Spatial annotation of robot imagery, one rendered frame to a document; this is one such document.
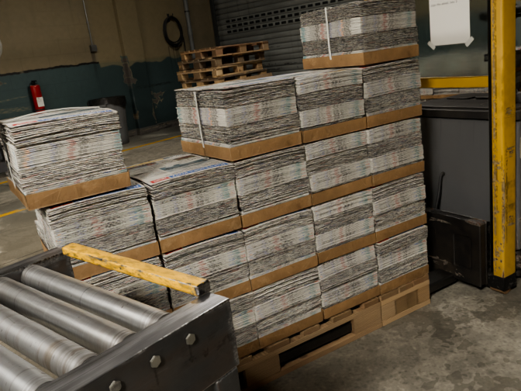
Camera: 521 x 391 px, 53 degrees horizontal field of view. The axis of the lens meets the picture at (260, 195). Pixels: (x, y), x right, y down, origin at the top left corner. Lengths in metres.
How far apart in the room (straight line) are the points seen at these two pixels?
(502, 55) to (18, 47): 7.43
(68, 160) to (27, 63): 7.29
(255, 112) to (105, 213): 0.57
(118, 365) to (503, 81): 1.89
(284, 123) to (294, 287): 0.59
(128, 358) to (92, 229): 0.86
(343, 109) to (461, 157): 0.88
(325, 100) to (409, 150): 0.47
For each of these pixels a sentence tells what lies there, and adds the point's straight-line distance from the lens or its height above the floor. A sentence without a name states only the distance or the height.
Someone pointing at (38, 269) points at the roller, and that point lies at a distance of 1.16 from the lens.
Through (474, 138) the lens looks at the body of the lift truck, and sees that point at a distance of 2.59.
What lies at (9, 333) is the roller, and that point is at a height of 0.79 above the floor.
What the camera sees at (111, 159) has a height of 0.92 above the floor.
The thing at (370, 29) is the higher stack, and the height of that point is 1.19.
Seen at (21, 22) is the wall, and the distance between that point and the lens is 8.85.
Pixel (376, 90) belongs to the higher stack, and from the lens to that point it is 2.04.
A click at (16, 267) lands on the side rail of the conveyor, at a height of 0.80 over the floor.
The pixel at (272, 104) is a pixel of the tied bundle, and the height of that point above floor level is 0.99.
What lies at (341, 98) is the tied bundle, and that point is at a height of 0.96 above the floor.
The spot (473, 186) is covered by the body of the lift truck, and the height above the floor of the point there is 0.43.
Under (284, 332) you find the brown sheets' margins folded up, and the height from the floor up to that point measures 0.17.
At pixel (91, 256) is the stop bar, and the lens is 1.10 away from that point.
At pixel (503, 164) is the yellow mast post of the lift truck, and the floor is 0.60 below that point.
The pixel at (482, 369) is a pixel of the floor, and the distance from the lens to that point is 2.08.
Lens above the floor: 1.17
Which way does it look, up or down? 15 degrees down
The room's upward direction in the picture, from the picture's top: 8 degrees counter-clockwise
